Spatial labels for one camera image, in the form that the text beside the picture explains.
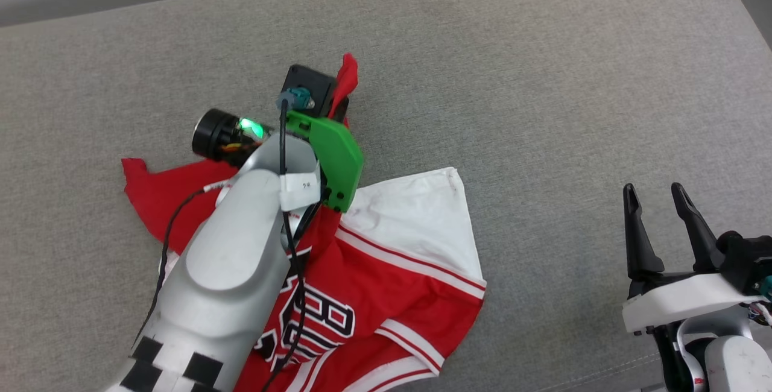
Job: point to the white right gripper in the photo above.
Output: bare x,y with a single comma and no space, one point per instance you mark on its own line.
681,301

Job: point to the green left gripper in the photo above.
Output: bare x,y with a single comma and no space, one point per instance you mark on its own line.
338,157

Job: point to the red white basketball jersey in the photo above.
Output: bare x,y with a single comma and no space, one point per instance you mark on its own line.
386,271

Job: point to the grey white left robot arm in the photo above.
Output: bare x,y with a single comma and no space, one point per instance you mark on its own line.
229,259

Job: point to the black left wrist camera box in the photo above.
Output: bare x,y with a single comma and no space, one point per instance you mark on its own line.
313,81

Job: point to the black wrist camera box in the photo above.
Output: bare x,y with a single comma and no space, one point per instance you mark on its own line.
745,259
313,81

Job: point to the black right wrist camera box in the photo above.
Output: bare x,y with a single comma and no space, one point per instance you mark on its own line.
745,259

